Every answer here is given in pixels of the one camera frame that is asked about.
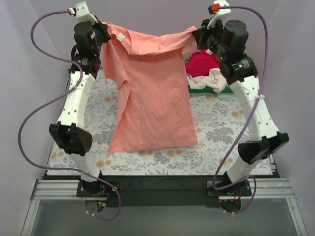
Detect salmon pink t shirt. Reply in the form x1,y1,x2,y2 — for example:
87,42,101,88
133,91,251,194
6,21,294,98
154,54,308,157
103,23,198,153

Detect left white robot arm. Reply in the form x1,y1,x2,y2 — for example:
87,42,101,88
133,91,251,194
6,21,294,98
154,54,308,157
49,22,111,197

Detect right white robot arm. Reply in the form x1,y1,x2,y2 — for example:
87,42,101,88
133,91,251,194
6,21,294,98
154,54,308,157
193,19,289,196

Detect magenta t shirt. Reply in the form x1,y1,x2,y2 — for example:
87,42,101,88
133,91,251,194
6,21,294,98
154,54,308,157
186,49,220,77

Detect white t shirt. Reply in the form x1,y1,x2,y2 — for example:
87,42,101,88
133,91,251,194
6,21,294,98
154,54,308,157
187,68,227,93

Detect green plastic bin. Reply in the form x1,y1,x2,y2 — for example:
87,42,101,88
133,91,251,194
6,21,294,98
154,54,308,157
185,59,232,93

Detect floral table mat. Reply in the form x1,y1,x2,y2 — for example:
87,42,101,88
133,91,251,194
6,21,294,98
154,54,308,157
45,71,274,176

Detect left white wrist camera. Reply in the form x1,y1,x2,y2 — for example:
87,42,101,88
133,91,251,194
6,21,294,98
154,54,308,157
68,1,98,23

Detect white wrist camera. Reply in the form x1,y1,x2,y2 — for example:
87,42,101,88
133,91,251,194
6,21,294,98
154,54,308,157
68,1,98,23
207,0,231,30

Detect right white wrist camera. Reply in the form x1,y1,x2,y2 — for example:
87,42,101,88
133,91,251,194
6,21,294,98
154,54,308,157
207,0,231,30

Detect aluminium frame rail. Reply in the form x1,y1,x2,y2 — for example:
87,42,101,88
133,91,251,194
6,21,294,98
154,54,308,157
22,177,307,236

